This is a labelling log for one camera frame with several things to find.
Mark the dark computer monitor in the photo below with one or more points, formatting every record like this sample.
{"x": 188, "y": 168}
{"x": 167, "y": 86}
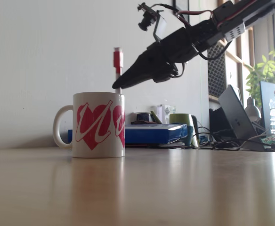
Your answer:
{"x": 268, "y": 103}

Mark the blue cardboard box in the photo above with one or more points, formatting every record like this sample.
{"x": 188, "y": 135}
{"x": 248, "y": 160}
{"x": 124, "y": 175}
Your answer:
{"x": 151, "y": 134}

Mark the small black camera on bracket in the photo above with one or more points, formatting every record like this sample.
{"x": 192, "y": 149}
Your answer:
{"x": 148, "y": 22}

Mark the white small box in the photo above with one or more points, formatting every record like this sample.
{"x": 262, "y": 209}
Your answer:
{"x": 165, "y": 114}

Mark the white desk lamp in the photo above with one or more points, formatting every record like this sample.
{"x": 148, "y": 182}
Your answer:
{"x": 253, "y": 110}

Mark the white mug with pink hearts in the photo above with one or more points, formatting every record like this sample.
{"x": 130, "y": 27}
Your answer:
{"x": 97, "y": 124}

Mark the white and orange marker pen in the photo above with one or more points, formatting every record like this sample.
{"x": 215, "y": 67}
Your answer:
{"x": 118, "y": 58}

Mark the green mug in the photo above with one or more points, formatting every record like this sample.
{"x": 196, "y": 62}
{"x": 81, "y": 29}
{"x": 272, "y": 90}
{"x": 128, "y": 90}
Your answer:
{"x": 180, "y": 118}

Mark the grey open laptop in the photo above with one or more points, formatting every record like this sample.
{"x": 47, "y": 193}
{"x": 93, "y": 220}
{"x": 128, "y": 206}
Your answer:
{"x": 238, "y": 117}

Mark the black perforated panel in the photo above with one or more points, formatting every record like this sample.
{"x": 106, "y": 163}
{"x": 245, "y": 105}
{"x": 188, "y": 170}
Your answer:
{"x": 216, "y": 70}

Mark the green potted plant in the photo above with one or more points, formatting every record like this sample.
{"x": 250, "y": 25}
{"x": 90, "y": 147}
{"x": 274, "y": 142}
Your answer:
{"x": 267, "y": 70}

